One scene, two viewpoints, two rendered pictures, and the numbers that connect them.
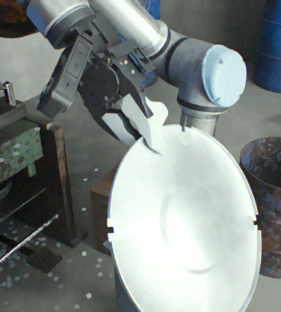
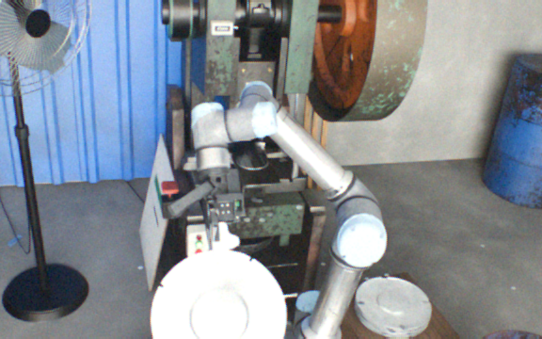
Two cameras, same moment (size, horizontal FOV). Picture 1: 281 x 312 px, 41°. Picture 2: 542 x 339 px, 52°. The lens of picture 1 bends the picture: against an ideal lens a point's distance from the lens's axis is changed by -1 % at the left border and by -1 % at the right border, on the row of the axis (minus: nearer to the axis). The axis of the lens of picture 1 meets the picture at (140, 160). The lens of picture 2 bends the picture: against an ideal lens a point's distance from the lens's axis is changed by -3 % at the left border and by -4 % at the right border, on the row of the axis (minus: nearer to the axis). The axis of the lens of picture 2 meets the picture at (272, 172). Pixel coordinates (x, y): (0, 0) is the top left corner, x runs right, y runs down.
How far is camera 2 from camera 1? 0.91 m
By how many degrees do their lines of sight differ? 34
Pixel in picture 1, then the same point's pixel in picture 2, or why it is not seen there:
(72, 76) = (184, 201)
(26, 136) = (288, 208)
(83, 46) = (205, 187)
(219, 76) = (346, 239)
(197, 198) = (230, 303)
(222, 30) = not seen: outside the picture
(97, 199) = not seen: hidden behind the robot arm
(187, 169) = (236, 283)
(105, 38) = (227, 186)
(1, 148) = (259, 210)
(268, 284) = not seen: outside the picture
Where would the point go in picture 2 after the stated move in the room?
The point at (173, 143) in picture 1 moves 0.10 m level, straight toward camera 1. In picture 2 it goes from (235, 264) to (198, 282)
